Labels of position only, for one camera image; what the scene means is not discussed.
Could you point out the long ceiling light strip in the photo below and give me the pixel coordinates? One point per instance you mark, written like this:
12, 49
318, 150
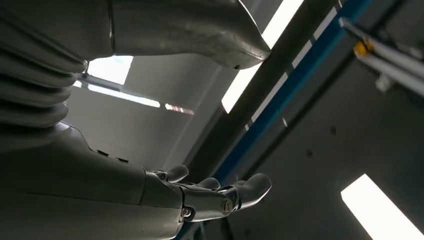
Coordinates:
245, 76

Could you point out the ceiling light panel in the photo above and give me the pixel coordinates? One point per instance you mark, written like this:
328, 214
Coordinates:
374, 208

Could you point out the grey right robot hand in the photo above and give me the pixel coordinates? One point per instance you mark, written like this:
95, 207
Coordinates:
82, 198

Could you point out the blue ceiling beam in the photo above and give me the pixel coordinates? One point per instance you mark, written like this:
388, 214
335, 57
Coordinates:
269, 114

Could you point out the grey metal ceiling rail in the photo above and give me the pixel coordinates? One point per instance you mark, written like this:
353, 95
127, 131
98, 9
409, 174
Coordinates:
391, 58

